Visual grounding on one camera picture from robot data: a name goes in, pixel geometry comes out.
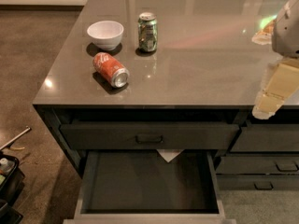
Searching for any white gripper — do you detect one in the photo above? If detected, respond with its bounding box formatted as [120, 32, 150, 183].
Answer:
[251, 0, 299, 119]

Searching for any red coke can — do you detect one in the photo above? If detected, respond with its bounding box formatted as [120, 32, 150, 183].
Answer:
[93, 52, 129, 89]

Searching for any right top drawer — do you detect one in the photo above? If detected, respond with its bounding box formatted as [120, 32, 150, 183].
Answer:
[231, 121, 299, 152]

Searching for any right middle drawer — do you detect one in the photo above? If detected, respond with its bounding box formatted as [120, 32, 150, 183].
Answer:
[216, 156, 299, 175]

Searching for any green soda can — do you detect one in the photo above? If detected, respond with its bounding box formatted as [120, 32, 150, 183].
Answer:
[138, 12, 158, 52]

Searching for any right bottom drawer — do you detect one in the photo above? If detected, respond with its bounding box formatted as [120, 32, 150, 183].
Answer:
[217, 175, 299, 190]

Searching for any white paper in drawer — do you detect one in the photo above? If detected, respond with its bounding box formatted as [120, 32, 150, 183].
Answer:
[158, 149, 182, 162]

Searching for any closed top drawer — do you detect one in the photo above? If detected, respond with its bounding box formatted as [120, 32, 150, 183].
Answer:
[60, 121, 239, 149]

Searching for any open middle drawer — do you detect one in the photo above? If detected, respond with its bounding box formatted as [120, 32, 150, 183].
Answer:
[63, 150, 236, 224]

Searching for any dark cabinet with drawers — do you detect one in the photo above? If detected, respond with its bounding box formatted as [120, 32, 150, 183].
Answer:
[34, 0, 299, 224]

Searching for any white bowl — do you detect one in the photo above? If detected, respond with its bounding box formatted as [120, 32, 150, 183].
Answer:
[87, 21, 124, 50]

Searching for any metal rod on floor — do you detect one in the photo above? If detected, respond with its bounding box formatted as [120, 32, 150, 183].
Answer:
[0, 126, 31, 151]

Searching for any black bin with bottles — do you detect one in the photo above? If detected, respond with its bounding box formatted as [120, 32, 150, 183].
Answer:
[0, 154, 24, 224]

